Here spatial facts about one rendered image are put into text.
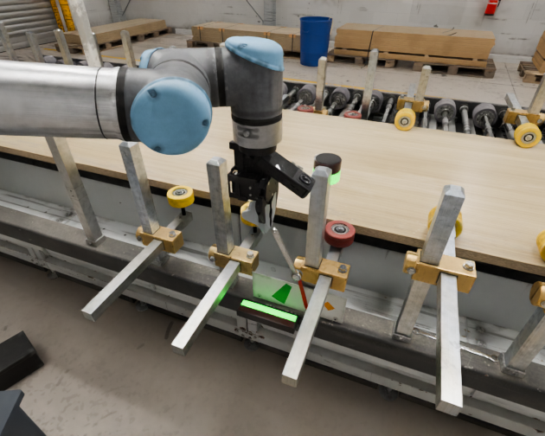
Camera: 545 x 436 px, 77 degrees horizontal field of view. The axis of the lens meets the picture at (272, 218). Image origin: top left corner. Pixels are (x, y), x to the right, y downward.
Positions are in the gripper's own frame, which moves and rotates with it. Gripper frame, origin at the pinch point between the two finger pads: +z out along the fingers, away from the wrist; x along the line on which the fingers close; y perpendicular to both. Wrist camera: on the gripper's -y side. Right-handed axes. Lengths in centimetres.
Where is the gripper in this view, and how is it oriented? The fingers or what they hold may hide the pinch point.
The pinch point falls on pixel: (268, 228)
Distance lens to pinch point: 75.2
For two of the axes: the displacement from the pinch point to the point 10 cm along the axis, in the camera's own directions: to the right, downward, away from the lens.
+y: -9.3, -2.2, 2.9
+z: 0.0, 8.0, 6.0
